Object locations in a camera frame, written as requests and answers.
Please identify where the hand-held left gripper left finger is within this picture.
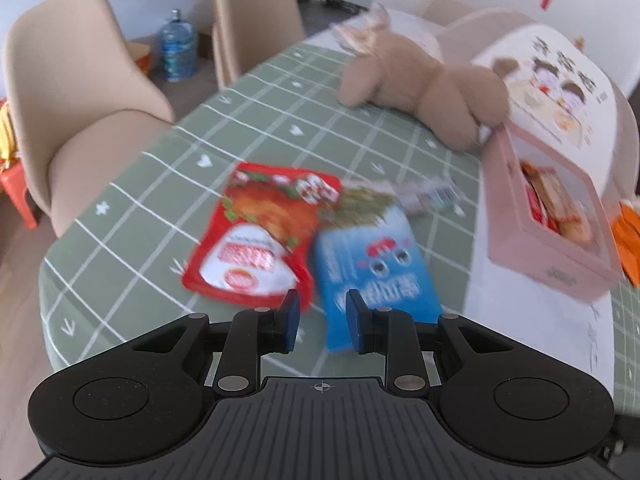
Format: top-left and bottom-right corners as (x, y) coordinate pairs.
(122, 290), (302, 397)

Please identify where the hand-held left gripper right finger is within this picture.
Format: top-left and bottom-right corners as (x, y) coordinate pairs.
(346, 289), (523, 398)

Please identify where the blue cookie packet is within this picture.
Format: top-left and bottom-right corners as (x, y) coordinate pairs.
(312, 207), (443, 356)

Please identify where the pink cardboard box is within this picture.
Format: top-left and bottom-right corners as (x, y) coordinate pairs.
(480, 122), (626, 303)

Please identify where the red white-label snack packet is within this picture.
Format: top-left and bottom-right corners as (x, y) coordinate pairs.
(522, 180), (556, 231)

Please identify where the orange snack packet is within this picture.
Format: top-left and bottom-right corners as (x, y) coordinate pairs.
(520, 159), (568, 196)

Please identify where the clear cracker packet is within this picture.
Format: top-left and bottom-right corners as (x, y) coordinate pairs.
(552, 202), (596, 247)

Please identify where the red chicken snack packet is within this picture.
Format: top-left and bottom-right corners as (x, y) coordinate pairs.
(181, 161), (343, 308)

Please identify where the green speckled snack packet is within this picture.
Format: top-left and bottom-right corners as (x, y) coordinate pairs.
(317, 185), (401, 233)

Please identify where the small clear snack packet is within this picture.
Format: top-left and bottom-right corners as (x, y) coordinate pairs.
(397, 176), (463, 217)

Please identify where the green checked tablecloth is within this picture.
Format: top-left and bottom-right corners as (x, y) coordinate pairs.
(39, 10), (640, 376)

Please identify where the white paper sheet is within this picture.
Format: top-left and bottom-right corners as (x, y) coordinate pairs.
(457, 155), (621, 401)

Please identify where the brown plush toy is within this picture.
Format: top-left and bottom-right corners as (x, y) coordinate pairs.
(337, 17), (511, 152)

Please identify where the orange zip pouch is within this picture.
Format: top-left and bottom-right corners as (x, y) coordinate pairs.
(611, 199), (640, 288)

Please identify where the clear plastic bag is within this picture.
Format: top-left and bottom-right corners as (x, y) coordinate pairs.
(330, 2), (391, 56)

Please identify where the blue water jug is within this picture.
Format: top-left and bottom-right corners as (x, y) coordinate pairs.
(159, 9), (197, 82)

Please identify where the orange white box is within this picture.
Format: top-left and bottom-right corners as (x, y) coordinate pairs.
(129, 40), (153, 75)

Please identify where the beige chair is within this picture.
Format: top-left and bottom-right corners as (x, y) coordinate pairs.
(4, 0), (177, 238)
(212, 0), (307, 92)
(422, 0), (476, 26)

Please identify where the red plastic stool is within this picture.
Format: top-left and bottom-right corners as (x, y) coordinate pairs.
(0, 162), (38, 228)

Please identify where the yellow red bag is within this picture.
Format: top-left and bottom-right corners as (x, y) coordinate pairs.
(0, 100), (18, 166)

